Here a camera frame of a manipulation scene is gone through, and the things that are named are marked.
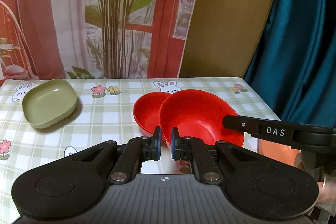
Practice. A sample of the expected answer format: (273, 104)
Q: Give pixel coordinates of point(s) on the wooden headboard panel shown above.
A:
(223, 37)

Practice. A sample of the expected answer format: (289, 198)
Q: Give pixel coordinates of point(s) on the large red bowl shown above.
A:
(199, 114)

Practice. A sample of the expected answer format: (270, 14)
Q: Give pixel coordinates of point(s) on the small red bowl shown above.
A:
(146, 111)

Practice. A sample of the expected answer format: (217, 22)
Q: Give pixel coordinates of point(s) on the green square plate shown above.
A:
(49, 103)

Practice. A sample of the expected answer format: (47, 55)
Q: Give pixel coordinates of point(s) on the printed room scene tapestry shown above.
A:
(93, 39)

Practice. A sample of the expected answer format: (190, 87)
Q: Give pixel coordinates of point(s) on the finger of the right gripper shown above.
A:
(281, 132)

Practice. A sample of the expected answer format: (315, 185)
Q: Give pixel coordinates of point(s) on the teal curtain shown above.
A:
(293, 68)

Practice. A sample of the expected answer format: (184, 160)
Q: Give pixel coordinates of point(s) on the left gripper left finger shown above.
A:
(131, 155)

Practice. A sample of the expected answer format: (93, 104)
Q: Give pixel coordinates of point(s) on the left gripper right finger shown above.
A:
(201, 156)

